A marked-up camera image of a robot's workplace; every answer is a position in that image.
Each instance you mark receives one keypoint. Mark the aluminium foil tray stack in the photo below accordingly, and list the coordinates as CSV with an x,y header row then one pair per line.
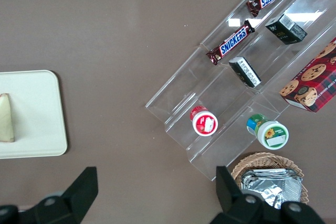
x,y
275,187

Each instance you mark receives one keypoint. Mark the clear acrylic step display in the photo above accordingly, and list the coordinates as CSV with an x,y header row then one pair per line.
x,y
183,95

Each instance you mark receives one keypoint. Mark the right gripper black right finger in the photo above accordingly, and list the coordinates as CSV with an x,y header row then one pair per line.
x,y
231,203

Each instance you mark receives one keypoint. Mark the green lid yogurt cup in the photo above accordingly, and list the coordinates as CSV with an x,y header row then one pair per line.
x,y
273,134

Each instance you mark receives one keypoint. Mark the tan wicker basket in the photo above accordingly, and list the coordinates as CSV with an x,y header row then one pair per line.
x,y
262,159

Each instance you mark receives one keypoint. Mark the red tartan cookie box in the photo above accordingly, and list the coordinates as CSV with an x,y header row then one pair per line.
x,y
312,82

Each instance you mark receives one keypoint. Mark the triangular sandwich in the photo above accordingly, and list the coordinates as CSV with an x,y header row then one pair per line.
x,y
6,121

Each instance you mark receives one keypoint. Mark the beige plastic tray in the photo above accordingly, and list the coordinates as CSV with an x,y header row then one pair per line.
x,y
39,116

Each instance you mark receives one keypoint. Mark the red lid yogurt cup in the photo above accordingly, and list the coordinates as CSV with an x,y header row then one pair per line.
x,y
204,123

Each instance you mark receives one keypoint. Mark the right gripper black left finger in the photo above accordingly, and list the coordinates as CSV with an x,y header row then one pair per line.
x,y
76,197

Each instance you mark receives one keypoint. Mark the small dark green box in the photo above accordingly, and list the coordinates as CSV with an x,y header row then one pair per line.
x,y
286,30
245,73

